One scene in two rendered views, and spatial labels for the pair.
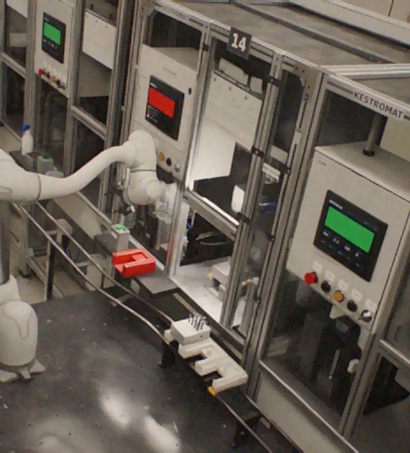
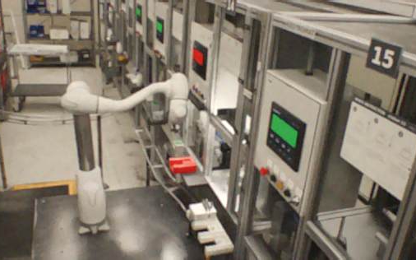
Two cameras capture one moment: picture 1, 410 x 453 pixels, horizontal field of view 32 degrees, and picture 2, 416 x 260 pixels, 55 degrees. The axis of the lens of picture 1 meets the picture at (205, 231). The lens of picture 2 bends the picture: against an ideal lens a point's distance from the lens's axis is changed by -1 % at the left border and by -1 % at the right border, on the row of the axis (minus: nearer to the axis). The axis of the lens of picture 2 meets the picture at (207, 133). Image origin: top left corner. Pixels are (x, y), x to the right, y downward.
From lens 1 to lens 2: 0.87 m
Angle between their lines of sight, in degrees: 18
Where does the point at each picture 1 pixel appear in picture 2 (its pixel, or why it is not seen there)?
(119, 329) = (170, 209)
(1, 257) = (85, 152)
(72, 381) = (123, 239)
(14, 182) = (79, 99)
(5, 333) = (80, 201)
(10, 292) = (93, 176)
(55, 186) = (109, 104)
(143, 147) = (177, 83)
